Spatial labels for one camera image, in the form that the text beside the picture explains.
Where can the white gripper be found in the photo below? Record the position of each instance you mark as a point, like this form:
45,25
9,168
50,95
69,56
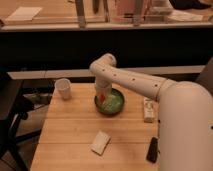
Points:
103,90

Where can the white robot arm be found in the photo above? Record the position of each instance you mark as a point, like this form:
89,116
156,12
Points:
185,114

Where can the green ceramic bowl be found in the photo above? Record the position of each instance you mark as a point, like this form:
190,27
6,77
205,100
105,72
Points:
113,104

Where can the white paper cup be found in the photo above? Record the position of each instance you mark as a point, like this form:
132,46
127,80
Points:
63,87

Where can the small white box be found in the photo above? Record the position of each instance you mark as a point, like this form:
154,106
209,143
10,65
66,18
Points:
148,110

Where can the white sponge block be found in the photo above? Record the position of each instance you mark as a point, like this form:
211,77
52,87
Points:
100,142

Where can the black remote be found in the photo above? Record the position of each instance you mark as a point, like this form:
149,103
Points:
152,153

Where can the black chair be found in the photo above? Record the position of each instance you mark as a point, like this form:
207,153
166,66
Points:
14,107

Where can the white paper sheet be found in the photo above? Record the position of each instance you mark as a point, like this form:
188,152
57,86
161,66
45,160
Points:
24,14

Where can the metal post left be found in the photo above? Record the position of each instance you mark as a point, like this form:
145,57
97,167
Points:
80,13

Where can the metal post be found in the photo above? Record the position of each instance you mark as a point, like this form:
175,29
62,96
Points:
80,13
137,12

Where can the metal post right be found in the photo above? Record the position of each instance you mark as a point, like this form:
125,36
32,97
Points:
137,12

